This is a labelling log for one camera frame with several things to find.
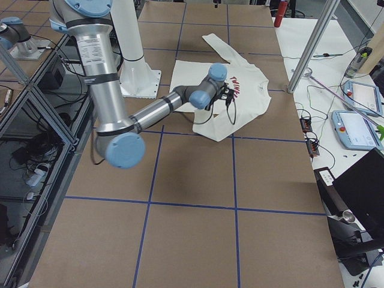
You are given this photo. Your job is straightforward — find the cream white t-shirt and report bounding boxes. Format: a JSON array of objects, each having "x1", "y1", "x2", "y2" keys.
[{"x1": 176, "y1": 34, "x2": 271, "y2": 142}]

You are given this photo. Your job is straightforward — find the far teach pendant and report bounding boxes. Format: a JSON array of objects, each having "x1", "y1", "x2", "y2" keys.
[{"x1": 343, "y1": 80, "x2": 383, "y2": 116}]

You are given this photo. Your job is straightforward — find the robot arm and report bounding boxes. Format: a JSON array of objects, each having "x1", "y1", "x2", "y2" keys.
[{"x1": 50, "y1": 1, "x2": 233, "y2": 169}]

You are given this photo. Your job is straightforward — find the black camera wrist cable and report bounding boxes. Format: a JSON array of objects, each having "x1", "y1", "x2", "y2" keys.
[{"x1": 191, "y1": 98, "x2": 238, "y2": 125}]

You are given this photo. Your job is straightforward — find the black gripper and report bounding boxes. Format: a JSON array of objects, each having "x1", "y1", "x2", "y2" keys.
[{"x1": 218, "y1": 83, "x2": 235, "y2": 105}]

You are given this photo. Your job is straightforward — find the teach pendant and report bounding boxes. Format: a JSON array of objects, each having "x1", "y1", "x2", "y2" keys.
[
  {"x1": 331, "y1": 110, "x2": 383, "y2": 151},
  {"x1": 343, "y1": 80, "x2": 383, "y2": 116}
]

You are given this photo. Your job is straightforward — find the near teach pendant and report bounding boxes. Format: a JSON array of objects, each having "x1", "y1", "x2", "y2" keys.
[{"x1": 331, "y1": 110, "x2": 383, "y2": 151}]

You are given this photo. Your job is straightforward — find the black monitor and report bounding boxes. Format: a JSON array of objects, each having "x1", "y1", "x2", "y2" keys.
[{"x1": 333, "y1": 148, "x2": 383, "y2": 239}]

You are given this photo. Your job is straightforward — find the aluminium frame post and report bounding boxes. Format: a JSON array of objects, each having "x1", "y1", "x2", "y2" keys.
[{"x1": 287, "y1": 0, "x2": 340, "y2": 94}]

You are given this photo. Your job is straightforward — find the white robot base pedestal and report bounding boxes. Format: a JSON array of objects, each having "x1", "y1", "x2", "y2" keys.
[{"x1": 110, "y1": 0, "x2": 161, "y2": 99}]

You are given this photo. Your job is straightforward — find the red bottle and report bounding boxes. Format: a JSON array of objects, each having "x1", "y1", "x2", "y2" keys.
[{"x1": 274, "y1": 0, "x2": 288, "y2": 28}]

